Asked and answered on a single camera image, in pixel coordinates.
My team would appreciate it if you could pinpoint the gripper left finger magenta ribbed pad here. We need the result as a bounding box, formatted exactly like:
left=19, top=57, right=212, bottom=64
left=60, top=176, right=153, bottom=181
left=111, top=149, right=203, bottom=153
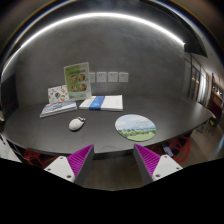
left=45, top=144, right=94, bottom=186

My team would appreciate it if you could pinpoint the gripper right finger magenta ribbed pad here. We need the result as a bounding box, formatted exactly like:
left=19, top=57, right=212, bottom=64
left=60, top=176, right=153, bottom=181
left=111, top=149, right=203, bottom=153
left=133, top=144, right=182, bottom=185

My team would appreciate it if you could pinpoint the round landscape mouse pad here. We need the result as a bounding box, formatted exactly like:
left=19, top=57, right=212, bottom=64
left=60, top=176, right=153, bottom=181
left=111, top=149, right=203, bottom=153
left=115, top=114, right=157, bottom=142

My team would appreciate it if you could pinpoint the white computer mouse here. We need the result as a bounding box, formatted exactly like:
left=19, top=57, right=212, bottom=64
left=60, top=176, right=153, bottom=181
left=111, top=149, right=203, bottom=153
left=69, top=117, right=85, bottom=131

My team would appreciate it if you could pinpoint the grey patterned book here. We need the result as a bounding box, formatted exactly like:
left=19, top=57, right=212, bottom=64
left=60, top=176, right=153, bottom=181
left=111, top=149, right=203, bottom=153
left=40, top=101, right=77, bottom=118

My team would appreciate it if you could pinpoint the white book with blue band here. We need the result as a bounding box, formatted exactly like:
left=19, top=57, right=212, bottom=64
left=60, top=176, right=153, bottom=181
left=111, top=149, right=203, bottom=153
left=79, top=95, right=123, bottom=111

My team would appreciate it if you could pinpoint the small colourful card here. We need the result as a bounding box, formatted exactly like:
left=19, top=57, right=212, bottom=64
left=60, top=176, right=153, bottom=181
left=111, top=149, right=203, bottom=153
left=48, top=85, right=69, bottom=104

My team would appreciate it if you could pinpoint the green standing leaflet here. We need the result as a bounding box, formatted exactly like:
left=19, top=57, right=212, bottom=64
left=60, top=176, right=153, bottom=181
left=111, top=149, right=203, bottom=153
left=64, top=62, right=92, bottom=101

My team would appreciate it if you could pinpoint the white ceiling light strip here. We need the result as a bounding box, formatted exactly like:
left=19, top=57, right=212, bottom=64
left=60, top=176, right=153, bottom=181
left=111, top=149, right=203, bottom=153
left=1, top=12, right=185, bottom=78

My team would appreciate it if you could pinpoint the red wire chair right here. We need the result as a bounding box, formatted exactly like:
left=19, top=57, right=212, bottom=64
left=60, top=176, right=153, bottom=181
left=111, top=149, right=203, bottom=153
left=150, top=136, right=191, bottom=164

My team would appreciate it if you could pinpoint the red wire chair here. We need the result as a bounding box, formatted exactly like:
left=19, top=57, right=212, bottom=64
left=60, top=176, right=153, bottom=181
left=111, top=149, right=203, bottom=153
left=150, top=136, right=191, bottom=164
left=23, top=150, right=56, bottom=169

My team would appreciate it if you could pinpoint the red wire chair left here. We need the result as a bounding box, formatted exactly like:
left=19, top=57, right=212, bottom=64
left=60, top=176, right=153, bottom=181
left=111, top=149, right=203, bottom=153
left=23, top=150, right=56, bottom=169

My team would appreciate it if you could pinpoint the white wall socket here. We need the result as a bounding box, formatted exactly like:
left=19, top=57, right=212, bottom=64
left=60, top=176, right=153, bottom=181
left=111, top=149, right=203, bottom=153
left=96, top=72, right=107, bottom=82
left=89, top=72, right=96, bottom=83
left=108, top=72, right=118, bottom=82
left=119, top=72, right=129, bottom=82

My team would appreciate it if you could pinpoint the glass door frame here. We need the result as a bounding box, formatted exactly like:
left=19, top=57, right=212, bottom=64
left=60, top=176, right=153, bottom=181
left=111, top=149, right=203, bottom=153
left=183, top=53, right=207, bottom=104

